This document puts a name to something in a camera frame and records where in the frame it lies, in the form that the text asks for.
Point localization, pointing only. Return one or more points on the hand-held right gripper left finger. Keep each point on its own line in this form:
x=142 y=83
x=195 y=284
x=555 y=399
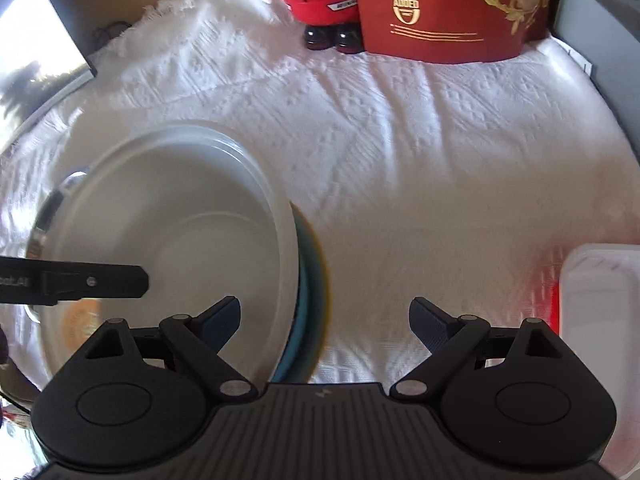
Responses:
x=225 y=322

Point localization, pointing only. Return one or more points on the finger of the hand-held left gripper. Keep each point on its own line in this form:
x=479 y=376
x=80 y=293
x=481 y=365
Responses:
x=100 y=284

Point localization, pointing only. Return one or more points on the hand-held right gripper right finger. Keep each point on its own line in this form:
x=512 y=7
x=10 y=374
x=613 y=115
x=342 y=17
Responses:
x=430 y=325

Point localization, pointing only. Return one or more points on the stainless steel bowl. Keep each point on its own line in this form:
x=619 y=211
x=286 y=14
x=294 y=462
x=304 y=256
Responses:
x=45 y=220

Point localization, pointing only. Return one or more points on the cream flared bowl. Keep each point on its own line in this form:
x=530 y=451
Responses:
x=200 y=240

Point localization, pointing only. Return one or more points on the blue bowl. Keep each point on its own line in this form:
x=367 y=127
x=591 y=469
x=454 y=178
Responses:
x=312 y=300

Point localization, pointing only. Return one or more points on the white textured cloth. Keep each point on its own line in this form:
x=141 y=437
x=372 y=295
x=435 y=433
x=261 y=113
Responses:
x=425 y=160

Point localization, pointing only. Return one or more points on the red and white plastic tray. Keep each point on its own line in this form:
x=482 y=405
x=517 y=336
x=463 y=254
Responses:
x=600 y=310

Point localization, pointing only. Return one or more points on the black computer monitor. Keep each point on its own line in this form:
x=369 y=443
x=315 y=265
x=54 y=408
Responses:
x=30 y=60

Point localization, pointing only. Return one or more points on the red snack bag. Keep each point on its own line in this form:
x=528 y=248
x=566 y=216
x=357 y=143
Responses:
x=440 y=10

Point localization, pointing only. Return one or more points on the white computer case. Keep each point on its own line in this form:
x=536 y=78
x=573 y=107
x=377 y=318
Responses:
x=610 y=10

